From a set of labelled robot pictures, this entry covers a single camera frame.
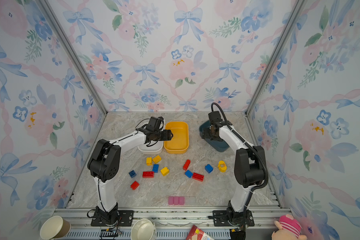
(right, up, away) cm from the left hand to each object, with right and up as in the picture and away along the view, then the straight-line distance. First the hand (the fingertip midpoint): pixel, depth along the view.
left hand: (169, 133), depth 97 cm
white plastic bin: (-8, -9, -5) cm, 13 cm away
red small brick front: (-19, -29, -13) cm, 37 cm away
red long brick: (-12, -24, -9) cm, 28 cm away
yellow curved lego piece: (+33, -21, -7) cm, 40 cm away
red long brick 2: (+18, -25, -9) cm, 32 cm away
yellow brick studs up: (-8, -16, -3) cm, 18 cm away
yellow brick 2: (-2, -22, -9) cm, 24 cm away
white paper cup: (-10, -45, -26) cm, 53 cm away
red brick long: (+11, -19, -5) cm, 22 cm away
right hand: (+26, 0, -2) cm, 26 cm away
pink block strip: (+5, -34, -18) cm, 39 cm away
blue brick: (-8, -20, -8) cm, 23 cm away
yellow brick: (-12, -16, -6) cm, 21 cm away
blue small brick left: (-21, -23, -10) cm, 32 cm away
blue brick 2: (+12, -23, -8) cm, 27 cm away
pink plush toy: (+56, -41, -31) cm, 76 cm away
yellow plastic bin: (+6, -6, +5) cm, 10 cm away
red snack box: (+14, -43, -30) cm, 55 cm away
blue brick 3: (+24, -21, -7) cm, 33 cm away
